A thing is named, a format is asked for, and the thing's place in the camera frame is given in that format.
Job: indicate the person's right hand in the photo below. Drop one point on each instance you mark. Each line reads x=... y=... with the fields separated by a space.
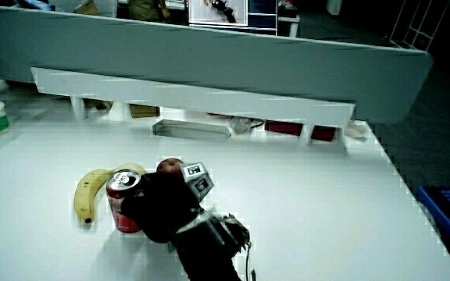
x=162 y=207

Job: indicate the red cola can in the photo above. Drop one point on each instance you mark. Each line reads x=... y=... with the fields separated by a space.
x=120 y=187

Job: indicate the red apple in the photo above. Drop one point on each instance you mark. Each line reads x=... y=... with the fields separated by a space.
x=169 y=166

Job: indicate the yellow banana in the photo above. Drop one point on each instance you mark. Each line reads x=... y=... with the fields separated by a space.
x=86 y=191

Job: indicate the grey metal tray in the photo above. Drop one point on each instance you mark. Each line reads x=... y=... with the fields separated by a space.
x=190 y=130

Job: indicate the brown cardboard box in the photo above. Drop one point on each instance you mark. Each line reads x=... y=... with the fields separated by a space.
x=144 y=111

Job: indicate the clear glass jar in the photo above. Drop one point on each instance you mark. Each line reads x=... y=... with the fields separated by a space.
x=240 y=125

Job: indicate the white desk shelf riser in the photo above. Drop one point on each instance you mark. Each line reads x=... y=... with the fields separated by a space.
x=193 y=97

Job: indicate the large dark red box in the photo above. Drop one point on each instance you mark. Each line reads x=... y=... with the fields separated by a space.
x=283 y=127

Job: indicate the grey desk partition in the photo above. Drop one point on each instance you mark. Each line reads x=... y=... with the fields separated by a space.
x=209 y=54

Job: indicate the small dark red box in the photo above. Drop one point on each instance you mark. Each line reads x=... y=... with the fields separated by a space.
x=323 y=133

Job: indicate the computer monitor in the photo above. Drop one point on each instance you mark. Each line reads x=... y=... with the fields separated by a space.
x=217 y=11

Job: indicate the crumpled white paper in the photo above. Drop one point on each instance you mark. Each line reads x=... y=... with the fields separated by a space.
x=356 y=130

